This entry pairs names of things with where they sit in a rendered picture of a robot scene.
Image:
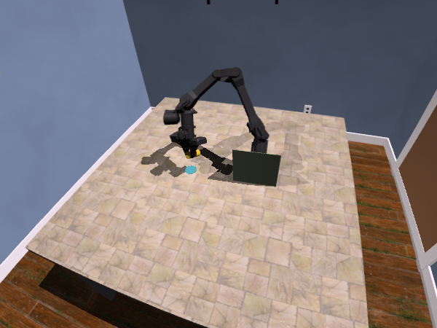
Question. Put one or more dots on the cyan circle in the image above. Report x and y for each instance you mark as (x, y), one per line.
(190, 169)

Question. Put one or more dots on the yellow cylinder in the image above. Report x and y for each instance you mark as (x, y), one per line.
(188, 156)

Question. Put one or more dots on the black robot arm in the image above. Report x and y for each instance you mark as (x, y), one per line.
(188, 101)

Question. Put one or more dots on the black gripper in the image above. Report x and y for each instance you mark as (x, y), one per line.
(195, 141)

